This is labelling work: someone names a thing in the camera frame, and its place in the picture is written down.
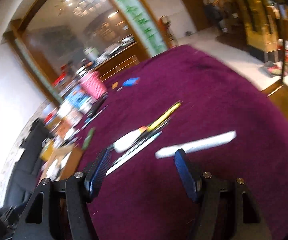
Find black office chair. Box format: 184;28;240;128
0;118;51;209

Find white tube stick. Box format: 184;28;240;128
155;131;237;159

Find white small bottle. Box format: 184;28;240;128
113;126;147;153

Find purple velvet tablecloth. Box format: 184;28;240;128
79;45;288;239

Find blue lighter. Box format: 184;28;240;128
122;77;140;87

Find cardboard box tray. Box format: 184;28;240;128
39;144;83;181

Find yellow black pen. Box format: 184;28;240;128
146;101;182;132

